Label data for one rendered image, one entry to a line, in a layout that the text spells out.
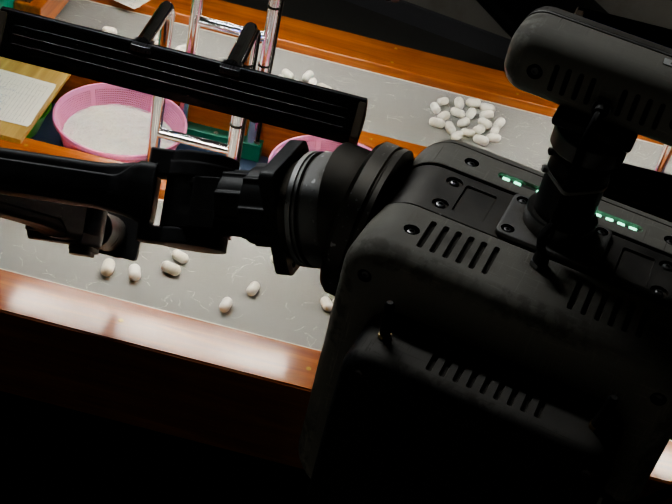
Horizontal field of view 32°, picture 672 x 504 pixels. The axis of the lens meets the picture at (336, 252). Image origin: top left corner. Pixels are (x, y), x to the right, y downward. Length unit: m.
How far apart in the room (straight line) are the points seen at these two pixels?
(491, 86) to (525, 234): 1.71
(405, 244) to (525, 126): 1.70
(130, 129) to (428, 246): 1.45
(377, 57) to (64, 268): 1.05
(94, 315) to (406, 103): 1.04
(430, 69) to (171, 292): 1.03
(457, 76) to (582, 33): 1.76
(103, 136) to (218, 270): 0.45
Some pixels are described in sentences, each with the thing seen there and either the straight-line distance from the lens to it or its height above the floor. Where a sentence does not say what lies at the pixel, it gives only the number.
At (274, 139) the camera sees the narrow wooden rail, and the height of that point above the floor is 0.72.
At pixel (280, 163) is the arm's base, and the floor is 1.42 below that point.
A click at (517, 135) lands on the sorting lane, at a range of 2.69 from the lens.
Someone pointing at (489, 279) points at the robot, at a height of 1.45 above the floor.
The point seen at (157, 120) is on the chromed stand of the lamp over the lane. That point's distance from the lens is 2.22.
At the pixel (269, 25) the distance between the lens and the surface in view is 2.34.
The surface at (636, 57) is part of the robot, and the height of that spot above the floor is 1.64.
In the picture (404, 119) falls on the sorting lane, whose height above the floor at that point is 0.74.
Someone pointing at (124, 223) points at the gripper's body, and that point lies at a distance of 1.86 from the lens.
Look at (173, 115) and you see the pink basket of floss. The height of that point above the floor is 0.75.
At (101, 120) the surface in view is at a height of 0.74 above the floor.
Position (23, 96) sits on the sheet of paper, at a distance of 2.43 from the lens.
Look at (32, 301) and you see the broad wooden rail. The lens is 1.96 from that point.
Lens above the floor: 2.07
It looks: 38 degrees down
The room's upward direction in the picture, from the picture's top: 14 degrees clockwise
